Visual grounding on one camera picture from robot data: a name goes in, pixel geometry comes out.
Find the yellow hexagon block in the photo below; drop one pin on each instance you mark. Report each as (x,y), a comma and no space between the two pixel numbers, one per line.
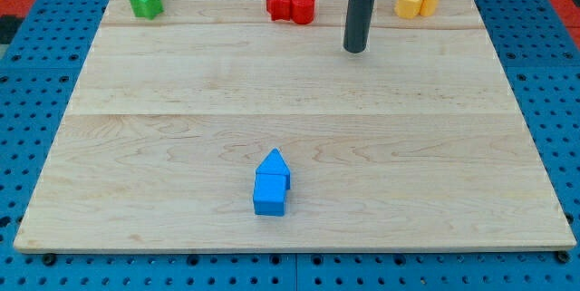
(407,9)

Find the blue triangle block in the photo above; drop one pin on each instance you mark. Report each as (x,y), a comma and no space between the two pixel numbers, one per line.
(274,164)

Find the wooden board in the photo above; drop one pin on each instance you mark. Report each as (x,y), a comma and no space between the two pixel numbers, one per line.
(417,144)

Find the red star block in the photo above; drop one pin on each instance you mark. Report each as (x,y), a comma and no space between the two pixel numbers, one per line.
(279,9)

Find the red cylinder block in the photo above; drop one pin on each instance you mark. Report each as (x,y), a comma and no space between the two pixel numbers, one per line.
(302,11)

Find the green star block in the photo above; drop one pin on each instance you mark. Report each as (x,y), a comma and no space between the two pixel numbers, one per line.
(146,8)

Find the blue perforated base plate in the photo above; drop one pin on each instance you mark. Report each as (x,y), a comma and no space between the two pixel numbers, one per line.
(38,72)

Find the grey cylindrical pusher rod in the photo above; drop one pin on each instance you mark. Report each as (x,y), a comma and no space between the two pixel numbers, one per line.
(357,25)

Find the blue cube block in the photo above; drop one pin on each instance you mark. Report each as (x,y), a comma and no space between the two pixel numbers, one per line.
(269,195)

